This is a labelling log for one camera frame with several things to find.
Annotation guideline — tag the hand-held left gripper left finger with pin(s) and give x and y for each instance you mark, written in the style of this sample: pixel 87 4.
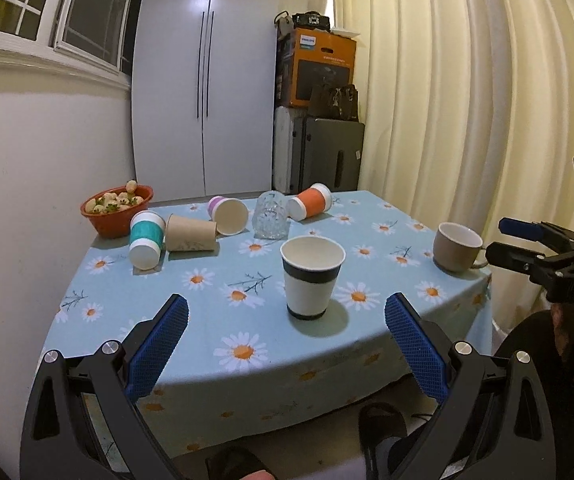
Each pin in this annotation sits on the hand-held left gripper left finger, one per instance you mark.
pixel 159 345

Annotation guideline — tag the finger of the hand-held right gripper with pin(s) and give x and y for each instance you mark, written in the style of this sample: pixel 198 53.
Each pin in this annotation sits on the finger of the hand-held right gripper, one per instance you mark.
pixel 509 256
pixel 519 228

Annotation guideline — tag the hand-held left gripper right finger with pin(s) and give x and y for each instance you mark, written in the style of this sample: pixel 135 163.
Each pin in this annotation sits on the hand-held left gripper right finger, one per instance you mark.
pixel 417 350

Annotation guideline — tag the white paper cup teal band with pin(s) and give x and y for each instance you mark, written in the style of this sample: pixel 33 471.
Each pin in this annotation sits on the white paper cup teal band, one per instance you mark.
pixel 146 237

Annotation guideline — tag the brown paper cup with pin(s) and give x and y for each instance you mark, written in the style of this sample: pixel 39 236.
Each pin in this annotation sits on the brown paper cup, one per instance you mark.
pixel 189 232

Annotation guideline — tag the white paper cup black band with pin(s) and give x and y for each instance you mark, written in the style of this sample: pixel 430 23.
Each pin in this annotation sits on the white paper cup black band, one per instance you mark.
pixel 309 280

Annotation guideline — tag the white paper cup purple band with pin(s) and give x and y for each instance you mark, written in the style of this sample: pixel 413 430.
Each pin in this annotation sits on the white paper cup purple band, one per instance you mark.
pixel 229 216

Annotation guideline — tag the clear cut glass cup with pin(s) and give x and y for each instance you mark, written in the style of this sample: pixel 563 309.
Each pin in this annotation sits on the clear cut glass cup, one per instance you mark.
pixel 270 217

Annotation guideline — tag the white paper cup orange band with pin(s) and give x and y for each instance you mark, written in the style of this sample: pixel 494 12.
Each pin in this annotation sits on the white paper cup orange band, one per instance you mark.
pixel 309 201

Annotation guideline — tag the person's right hand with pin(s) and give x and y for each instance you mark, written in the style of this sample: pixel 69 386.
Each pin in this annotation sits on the person's right hand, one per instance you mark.
pixel 564 332

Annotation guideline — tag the beige ceramic mug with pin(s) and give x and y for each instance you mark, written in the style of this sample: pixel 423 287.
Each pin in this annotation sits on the beige ceramic mug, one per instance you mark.
pixel 454 250

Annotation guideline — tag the blue daisy print tablecloth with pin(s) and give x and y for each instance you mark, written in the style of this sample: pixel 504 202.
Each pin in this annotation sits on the blue daisy print tablecloth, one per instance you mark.
pixel 217 310

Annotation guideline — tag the black slipper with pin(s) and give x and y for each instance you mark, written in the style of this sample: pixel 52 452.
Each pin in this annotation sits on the black slipper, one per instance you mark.
pixel 234 462
pixel 379 435

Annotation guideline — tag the red plastic bowl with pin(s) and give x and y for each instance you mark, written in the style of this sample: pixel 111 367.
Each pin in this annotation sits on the red plastic bowl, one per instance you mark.
pixel 112 222

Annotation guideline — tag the cream curtain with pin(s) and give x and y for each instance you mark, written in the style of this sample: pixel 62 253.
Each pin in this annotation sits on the cream curtain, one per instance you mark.
pixel 467 100

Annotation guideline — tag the pile of pale fruits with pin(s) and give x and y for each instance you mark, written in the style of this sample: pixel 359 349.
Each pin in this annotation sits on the pile of pale fruits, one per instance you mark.
pixel 117 201

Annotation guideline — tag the grey suitcase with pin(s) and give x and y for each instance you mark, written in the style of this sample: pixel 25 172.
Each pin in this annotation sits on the grey suitcase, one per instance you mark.
pixel 334 155

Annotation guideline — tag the dark gift bag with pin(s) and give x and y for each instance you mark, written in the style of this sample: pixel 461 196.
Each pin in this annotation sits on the dark gift bag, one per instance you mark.
pixel 334 102

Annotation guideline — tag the white storage box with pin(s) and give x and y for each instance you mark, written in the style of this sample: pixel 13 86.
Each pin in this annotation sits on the white storage box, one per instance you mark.
pixel 287 150

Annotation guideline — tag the orange cardboard box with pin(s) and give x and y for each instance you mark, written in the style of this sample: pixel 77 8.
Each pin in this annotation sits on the orange cardboard box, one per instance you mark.
pixel 317 67

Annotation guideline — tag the white wardrobe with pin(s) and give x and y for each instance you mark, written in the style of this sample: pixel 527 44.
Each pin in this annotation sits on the white wardrobe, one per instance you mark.
pixel 207 85

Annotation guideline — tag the white framed window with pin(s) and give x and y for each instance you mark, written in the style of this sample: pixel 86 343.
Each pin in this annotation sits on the white framed window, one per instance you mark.
pixel 67 15

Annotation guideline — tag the black camera bag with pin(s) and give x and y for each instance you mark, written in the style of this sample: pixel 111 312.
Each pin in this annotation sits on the black camera bag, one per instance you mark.
pixel 311 20

